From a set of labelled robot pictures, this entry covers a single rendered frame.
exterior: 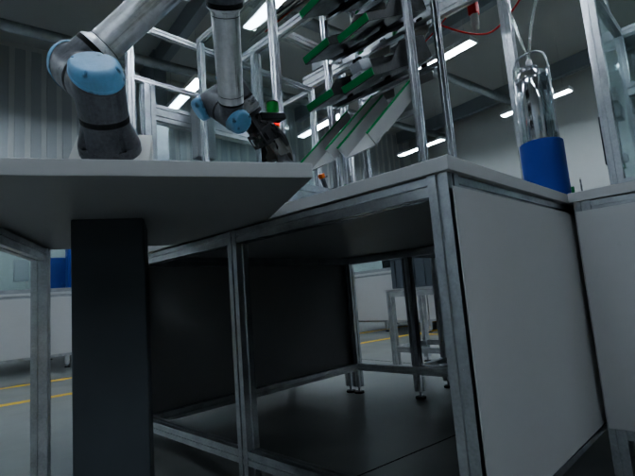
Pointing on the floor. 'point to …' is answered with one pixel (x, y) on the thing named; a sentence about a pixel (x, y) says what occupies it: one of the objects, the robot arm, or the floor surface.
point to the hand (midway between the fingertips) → (286, 158)
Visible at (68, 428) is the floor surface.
